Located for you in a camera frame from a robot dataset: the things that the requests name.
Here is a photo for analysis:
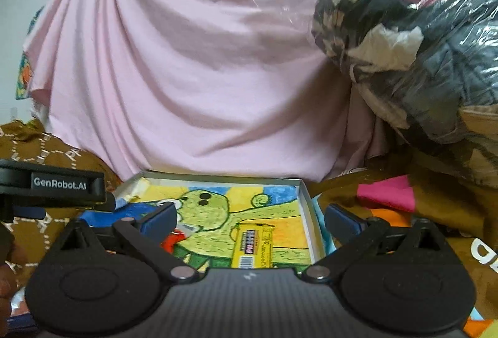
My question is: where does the pink draped sheet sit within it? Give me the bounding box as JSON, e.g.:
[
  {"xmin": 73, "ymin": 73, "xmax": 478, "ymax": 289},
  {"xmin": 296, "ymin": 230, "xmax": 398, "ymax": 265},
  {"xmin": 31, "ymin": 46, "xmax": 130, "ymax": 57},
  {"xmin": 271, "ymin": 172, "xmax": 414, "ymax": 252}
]
[{"xmin": 24, "ymin": 0, "xmax": 386, "ymax": 181}]

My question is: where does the grey painted tray box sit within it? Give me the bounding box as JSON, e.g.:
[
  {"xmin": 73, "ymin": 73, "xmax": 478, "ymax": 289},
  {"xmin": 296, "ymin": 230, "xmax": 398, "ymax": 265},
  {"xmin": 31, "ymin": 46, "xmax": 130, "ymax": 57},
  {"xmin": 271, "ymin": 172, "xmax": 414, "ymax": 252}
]
[{"xmin": 79, "ymin": 169, "xmax": 327, "ymax": 272}]

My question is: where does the colourful striped bedspread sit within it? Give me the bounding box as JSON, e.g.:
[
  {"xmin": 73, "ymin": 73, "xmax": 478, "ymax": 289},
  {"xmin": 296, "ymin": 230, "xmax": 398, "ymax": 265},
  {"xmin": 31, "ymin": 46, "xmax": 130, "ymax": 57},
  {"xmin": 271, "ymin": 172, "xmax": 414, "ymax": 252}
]
[{"xmin": 306, "ymin": 153, "xmax": 497, "ymax": 337}]

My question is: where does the cartoon wall poster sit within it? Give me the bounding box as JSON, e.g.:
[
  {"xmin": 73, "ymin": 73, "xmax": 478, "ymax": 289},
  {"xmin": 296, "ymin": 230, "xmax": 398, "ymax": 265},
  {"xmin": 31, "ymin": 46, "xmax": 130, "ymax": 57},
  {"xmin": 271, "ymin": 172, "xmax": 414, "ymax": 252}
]
[{"xmin": 15, "ymin": 7, "xmax": 43, "ymax": 100}]

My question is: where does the plastic bag of clothes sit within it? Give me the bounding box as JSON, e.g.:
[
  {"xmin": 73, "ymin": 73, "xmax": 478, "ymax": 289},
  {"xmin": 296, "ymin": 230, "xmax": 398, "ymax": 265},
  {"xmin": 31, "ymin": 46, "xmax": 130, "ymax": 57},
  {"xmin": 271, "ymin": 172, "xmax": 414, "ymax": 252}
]
[{"xmin": 310, "ymin": 0, "xmax": 498, "ymax": 183}]

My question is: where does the yellow snack bar packet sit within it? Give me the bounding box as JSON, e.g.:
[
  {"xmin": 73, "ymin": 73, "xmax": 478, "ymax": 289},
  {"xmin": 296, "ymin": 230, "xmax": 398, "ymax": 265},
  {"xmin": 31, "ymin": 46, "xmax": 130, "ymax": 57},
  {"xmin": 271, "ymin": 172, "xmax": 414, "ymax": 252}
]
[{"xmin": 230, "ymin": 223, "xmax": 274, "ymax": 269}]

